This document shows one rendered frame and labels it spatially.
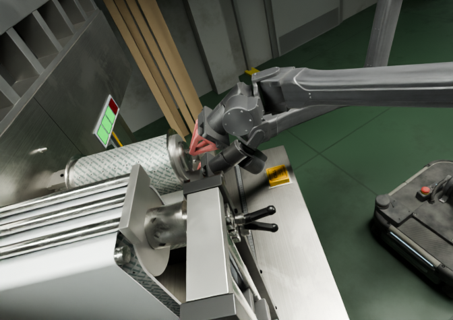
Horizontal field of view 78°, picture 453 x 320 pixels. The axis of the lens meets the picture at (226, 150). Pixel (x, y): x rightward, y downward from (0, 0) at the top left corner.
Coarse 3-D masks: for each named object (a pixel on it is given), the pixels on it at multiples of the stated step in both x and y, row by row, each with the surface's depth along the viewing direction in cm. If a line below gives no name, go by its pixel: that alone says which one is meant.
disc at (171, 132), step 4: (168, 132) 65; (172, 132) 68; (176, 132) 72; (168, 136) 64; (168, 140) 63; (168, 144) 63; (168, 148) 62; (168, 152) 62; (172, 156) 63; (172, 160) 62; (172, 164) 62; (172, 168) 62; (176, 168) 64; (176, 172) 63; (176, 176) 63; (180, 176) 65; (180, 180) 64; (184, 180) 68; (188, 180) 71; (180, 184) 65
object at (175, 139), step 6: (174, 138) 66; (180, 138) 70; (174, 144) 64; (174, 150) 64; (174, 156) 63; (180, 162) 65; (180, 168) 64; (72, 174) 66; (180, 174) 65; (186, 174) 67; (72, 180) 66
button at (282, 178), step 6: (270, 168) 102; (276, 168) 102; (282, 168) 101; (270, 174) 100; (276, 174) 100; (282, 174) 99; (270, 180) 99; (276, 180) 98; (282, 180) 98; (288, 180) 98; (270, 186) 99
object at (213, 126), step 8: (208, 112) 64; (216, 112) 59; (208, 120) 60; (216, 120) 59; (208, 128) 59; (216, 128) 59; (208, 136) 58; (216, 136) 59; (224, 136) 61; (224, 144) 60
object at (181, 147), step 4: (180, 144) 67; (184, 144) 68; (180, 148) 66; (184, 148) 67; (180, 152) 65; (184, 152) 66; (180, 156) 65; (184, 156) 65; (188, 156) 69; (184, 160) 65; (188, 160) 70; (184, 164) 66; (188, 164) 67; (192, 164) 71; (184, 168) 67; (188, 168) 67
